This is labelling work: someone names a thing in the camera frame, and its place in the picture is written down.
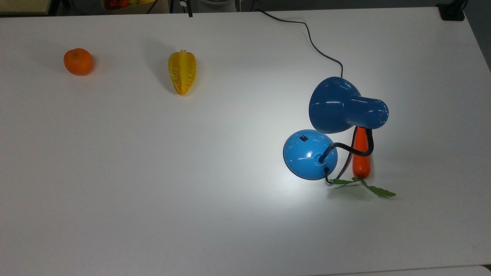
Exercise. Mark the beige side table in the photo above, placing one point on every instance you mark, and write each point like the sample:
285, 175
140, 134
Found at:
23, 5

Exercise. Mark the orange toy carrot green leaves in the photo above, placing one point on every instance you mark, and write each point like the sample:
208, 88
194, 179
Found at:
361, 163

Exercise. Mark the bowl of toy fruit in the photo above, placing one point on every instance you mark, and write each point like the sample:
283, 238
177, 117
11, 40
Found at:
122, 4

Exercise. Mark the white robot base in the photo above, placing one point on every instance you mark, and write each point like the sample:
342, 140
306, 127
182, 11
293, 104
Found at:
218, 4

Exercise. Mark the yellow toy starfruit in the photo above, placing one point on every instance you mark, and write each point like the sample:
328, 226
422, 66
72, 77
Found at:
182, 73

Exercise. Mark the black table clamp mount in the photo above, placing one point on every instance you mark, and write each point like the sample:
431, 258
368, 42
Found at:
452, 11

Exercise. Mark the blue desk lamp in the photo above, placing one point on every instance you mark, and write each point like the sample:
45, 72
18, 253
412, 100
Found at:
307, 153

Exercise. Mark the orange toy tangerine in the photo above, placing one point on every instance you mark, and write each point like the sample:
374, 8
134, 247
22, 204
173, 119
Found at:
78, 61

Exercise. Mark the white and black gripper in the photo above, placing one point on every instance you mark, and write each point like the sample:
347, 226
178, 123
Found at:
183, 3

